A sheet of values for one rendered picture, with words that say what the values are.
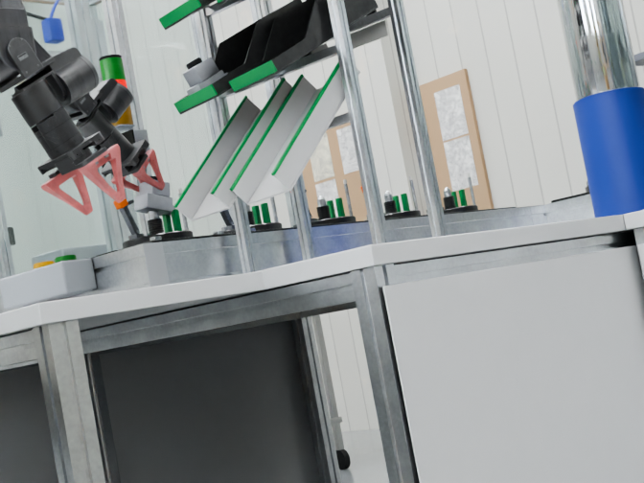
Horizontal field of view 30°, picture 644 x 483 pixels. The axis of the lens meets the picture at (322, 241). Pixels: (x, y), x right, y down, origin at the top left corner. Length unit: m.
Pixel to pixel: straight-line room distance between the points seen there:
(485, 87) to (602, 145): 4.52
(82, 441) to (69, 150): 0.41
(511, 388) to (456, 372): 0.14
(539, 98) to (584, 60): 4.21
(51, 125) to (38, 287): 0.60
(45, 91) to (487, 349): 0.76
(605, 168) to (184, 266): 0.92
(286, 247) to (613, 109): 0.74
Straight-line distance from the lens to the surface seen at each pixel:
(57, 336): 1.65
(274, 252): 2.37
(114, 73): 2.66
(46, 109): 1.76
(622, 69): 2.62
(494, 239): 1.92
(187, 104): 2.20
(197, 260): 2.23
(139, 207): 2.39
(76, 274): 2.24
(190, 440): 3.37
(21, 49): 1.75
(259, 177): 2.11
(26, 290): 2.33
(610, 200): 2.58
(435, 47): 7.35
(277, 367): 3.62
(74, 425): 1.65
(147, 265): 2.15
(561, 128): 6.74
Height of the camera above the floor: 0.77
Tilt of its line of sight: 4 degrees up
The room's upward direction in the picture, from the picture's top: 10 degrees counter-clockwise
